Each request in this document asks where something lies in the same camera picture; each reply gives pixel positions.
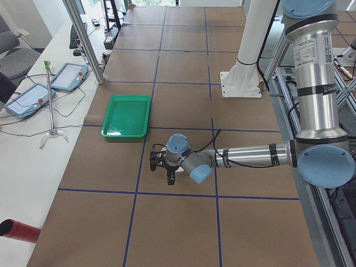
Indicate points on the grey aluminium frame post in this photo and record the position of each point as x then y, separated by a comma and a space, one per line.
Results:
75, 17

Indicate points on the brown paper table cover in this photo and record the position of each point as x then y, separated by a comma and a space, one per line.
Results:
110, 209

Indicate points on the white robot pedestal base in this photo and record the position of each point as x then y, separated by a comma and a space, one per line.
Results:
243, 80

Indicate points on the teach pendant near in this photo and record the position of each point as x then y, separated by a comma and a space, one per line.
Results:
29, 102

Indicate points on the grey office chair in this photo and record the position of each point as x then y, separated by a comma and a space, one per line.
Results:
18, 61

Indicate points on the white round plate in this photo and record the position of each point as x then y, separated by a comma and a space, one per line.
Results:
180, 169

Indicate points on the teach pendant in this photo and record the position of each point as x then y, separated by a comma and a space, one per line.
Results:
29, 102
69, 77

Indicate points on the red cylinder tube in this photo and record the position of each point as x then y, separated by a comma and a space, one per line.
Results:
19, 231

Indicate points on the black keyboard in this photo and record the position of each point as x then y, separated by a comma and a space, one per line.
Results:
74, 38

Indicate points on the teach pendant far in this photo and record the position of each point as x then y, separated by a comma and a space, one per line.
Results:
69, 77

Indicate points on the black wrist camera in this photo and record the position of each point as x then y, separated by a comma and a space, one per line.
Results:
156, 159

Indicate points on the green plastic tray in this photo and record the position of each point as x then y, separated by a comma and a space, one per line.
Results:
126, 118

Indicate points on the metal grabber stick green handle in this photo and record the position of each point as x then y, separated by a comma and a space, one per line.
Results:
53, 132

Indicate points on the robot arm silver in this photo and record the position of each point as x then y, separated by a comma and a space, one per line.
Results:
320, 150

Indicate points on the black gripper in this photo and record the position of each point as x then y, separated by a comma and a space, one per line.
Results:
171, 169

